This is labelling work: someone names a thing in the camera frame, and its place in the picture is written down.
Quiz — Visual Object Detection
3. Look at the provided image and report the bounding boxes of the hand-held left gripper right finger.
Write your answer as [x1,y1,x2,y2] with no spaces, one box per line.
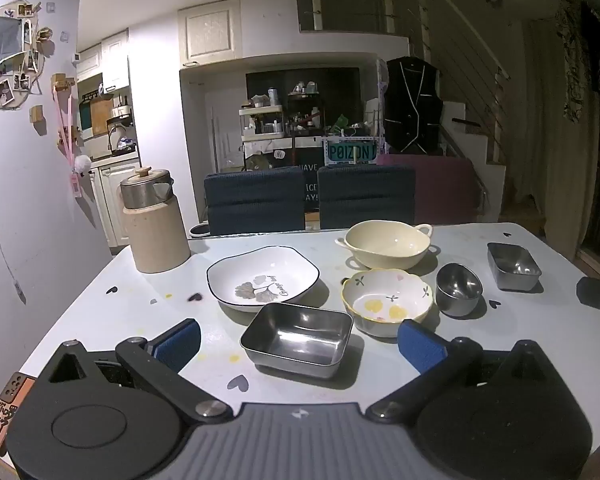
[365,319,561,423]

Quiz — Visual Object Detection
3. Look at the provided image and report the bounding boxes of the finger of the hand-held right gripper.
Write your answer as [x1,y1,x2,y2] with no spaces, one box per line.
[576,276,600,312]

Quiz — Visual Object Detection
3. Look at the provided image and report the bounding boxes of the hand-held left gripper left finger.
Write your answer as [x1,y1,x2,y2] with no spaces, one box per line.
[32,319,233,423]

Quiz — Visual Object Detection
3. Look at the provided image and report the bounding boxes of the floral bowl with yellow rim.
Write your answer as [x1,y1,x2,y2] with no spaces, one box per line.
[341,268,434,338]

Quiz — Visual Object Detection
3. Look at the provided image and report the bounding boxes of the white plate with leaf print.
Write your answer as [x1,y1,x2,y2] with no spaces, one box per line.
[206,245,322,311]

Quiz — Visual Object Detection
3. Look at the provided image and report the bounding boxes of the cream two-handled bowl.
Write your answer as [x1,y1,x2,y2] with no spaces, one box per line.
[335,220,441,271]

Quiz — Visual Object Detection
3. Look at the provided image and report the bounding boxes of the large rectangular steel tray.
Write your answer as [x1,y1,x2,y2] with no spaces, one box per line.
[239,302,354,380]

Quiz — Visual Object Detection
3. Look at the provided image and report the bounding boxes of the small round steel bowl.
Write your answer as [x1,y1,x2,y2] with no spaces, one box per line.
[435,262,484,317]

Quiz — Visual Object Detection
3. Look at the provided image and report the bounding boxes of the small rectangular steel tray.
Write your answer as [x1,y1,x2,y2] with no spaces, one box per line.
[486,242,543,292]

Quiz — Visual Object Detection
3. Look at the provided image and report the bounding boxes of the beige thermal jug steel lid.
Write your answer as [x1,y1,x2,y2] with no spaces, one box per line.
[119,166,192,275]

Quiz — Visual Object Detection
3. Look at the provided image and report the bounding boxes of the maroon padded chair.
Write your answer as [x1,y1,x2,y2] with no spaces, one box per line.
[377,154,481,225]

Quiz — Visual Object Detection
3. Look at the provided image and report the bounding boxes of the white lower kitchen cabinet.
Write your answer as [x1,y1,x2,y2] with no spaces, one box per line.
[87,157,141,248]

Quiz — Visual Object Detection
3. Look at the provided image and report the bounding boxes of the white kitchen cabinet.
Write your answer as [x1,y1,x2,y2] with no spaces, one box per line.
[87,157,141,248]
[77,30,131,93]

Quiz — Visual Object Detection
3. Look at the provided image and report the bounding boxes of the dark blue padded chair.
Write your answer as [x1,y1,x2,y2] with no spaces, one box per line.
[316,164,417,230]
[203,166,307,237]

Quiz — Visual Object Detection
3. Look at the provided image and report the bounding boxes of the orange printed plaque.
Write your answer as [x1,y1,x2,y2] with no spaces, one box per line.
[0,372,36,456]

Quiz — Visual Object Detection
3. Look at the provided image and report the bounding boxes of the black banner with white lettering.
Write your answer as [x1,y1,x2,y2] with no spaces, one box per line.
[292,147,327,211]

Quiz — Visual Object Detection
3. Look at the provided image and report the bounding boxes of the teal plate sign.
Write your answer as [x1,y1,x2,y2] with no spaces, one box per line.
[322,137,378,167]

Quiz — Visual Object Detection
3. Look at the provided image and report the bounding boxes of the white storage rack with bottles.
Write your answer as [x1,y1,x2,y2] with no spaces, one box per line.
[238,87,287,143]

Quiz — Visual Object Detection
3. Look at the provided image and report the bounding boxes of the wooden cutting board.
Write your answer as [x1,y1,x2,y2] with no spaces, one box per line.
[91,100,115,136]

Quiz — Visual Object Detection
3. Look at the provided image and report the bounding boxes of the black vest with white trim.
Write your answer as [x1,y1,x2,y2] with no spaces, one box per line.
[382,56,443,155]

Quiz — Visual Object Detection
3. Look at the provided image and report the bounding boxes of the floral patterned curtain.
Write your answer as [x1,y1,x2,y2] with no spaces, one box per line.
[555,0,600,121]

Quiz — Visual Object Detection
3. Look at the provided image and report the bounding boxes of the pink ribbon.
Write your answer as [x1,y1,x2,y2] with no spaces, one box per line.
[52,82,93,196]

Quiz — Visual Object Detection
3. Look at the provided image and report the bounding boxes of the dark shelf with bottles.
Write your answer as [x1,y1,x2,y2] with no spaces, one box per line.
[286,80,327,137]

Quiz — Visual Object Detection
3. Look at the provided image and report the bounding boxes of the white upper kitchen cabinet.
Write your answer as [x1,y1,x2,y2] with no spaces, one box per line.
[77,30,131,93]

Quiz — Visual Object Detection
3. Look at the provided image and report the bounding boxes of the string of wall cards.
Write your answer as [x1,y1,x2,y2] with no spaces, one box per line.
[0,165,28,306]

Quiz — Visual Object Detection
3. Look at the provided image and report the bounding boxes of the staircase with wire railing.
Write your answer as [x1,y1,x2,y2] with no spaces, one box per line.
[296,0,511,166]

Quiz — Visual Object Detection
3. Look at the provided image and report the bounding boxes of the wall photo display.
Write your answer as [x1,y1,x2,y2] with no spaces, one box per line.
[0,0,48,111]

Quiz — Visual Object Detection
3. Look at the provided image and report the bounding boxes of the white wall cabinet door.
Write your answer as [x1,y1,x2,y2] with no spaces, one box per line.
[177,0,243,66]

